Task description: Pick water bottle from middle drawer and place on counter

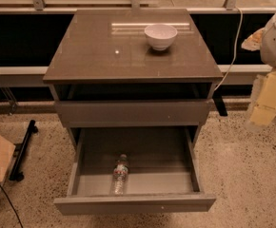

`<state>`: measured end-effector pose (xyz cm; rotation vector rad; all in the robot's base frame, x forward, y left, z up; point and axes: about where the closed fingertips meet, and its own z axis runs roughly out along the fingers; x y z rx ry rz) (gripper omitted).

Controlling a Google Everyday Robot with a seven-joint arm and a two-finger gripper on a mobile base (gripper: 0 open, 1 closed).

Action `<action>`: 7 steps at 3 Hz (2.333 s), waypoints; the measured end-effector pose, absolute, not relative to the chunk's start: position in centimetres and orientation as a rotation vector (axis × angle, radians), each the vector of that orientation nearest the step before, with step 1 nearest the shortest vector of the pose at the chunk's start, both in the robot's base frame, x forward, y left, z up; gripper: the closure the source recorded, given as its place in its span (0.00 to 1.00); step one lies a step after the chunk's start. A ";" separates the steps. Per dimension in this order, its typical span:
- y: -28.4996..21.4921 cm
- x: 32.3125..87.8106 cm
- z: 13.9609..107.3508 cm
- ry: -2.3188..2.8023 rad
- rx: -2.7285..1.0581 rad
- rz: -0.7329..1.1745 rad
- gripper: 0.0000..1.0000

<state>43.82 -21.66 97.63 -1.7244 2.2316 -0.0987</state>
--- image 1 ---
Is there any open grey middle drawer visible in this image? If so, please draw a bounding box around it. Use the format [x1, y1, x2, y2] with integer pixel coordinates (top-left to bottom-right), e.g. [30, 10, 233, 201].
[54, 126, 216, 215]

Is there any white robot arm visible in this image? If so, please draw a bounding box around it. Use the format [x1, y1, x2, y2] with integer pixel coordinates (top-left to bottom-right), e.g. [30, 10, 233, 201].
[242, 13, 276, 132]

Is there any white cable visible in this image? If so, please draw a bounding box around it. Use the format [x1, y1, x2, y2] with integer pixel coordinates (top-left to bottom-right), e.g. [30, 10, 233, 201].
[213, 7, 244, 92]

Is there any metal window rail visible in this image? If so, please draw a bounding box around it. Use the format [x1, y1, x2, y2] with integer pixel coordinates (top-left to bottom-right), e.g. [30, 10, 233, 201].
[0, 64, 271, 87]

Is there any white ceramic bowl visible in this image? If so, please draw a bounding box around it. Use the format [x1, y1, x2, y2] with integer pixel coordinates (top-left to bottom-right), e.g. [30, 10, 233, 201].
[144, 24, 178, 51]

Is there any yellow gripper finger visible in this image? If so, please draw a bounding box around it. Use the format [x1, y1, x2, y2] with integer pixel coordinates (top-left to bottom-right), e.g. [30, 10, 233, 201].
[245, 70, 276, 132]

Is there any closed grey top drawer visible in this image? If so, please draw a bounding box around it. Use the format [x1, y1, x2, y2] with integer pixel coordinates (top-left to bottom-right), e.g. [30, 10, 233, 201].
[55, 100, 209, 126]

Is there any grey drawer cabinet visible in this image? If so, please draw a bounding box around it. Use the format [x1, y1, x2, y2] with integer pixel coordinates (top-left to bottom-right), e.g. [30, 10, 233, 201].
[42, 8, 225, 216]

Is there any black cable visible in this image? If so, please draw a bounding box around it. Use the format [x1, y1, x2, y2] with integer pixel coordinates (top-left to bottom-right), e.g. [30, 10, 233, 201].
[0, 162, 25, 228]

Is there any clear plastic water bottle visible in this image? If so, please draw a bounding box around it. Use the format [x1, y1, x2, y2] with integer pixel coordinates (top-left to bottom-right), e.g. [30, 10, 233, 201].
[111, 154, 129, 196]

